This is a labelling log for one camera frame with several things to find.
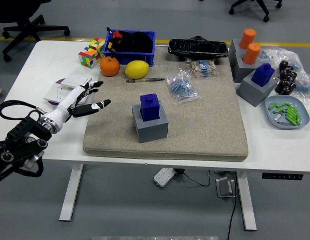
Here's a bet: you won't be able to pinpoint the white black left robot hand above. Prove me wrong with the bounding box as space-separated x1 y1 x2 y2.
46 80 112 131

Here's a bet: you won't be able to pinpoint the blue square seal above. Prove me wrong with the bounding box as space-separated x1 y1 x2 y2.
250 63 275 88
140 93 161 123

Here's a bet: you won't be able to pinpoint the grey cube seal holder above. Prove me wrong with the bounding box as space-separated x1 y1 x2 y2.
236 69 278 108
131 103 169 144

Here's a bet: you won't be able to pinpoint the orange cylinder seal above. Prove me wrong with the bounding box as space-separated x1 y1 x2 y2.
242 42 262 66
238 28 257 50

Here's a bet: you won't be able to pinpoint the purple round plate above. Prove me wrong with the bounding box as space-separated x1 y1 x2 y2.
46 78 68 109

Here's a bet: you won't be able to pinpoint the large colourful puzzle cube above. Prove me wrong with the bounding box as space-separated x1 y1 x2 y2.
78 47 102 69

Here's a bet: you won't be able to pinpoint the orange fruit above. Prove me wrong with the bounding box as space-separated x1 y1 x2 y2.
99 56 120 77

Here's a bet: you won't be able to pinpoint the small colourful puzzle cube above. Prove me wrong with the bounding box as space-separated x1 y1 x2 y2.
88 37 106 60

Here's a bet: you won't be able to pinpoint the yellow lemon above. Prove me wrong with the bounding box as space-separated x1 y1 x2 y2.
124 60 150 80

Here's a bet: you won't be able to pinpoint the black pouch red yellow trim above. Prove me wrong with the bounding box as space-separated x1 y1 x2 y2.
105 26 134 53

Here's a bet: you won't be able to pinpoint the black clear pen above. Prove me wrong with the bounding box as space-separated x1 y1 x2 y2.
126 77 166 84

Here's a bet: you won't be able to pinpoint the blue plastic bin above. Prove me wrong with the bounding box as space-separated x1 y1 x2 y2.
102 29 157 68

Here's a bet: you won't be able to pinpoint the black office chair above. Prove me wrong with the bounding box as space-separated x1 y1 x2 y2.
0 0 71 63

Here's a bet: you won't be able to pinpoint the white table leg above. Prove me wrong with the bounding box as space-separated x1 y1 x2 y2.
236 171 257 232
59 163 84 222

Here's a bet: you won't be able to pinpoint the black round cloth bundle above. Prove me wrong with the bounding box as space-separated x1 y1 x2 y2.
132 31 153 54

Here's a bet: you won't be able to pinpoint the clear bag blue resistors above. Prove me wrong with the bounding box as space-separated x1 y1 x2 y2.
165 69 202 106

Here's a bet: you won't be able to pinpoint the white power strip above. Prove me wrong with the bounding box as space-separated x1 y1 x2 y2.
153 167 177 188

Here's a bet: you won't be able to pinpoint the grey-brown fabric mat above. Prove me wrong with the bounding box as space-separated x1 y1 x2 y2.
82 46 249 163

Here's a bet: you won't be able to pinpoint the clear bag taped resistors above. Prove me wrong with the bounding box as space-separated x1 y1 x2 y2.
181 59 217 79

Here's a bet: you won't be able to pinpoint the black wrapped tray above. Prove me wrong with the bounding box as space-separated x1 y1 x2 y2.
168 35 229 61

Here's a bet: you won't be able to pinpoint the grey cube cylinder holder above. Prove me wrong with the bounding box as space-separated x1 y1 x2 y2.
232 49 264 84
227 38 248 66

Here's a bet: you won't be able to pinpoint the silver metal stand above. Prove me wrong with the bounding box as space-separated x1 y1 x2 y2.
215 176 237 199

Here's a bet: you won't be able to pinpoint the black office chair base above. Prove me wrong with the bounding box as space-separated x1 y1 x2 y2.
228 0 283 23

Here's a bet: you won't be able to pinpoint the crumpled clear plastic bag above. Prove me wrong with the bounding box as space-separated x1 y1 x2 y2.
258 46 308 76

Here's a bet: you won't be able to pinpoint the black table control panel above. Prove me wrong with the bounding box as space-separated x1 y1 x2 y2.
261 172 304 181

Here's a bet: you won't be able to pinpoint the light blue plate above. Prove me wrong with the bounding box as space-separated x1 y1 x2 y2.
264 95 310 130

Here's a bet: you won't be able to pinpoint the clear bag blue parts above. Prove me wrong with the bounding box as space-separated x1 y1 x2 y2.
293 72 310 99

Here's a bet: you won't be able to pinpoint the white wall socket panel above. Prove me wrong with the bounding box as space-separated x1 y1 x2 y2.
43 83 72 106

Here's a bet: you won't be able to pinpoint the white wall switch panel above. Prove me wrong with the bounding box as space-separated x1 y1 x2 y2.
60 74 93 90

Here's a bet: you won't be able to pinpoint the black plug cable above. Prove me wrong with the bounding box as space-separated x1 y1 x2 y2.
174 168 211 188

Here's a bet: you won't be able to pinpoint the black floor cable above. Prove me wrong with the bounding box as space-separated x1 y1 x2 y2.
227 172 238 240

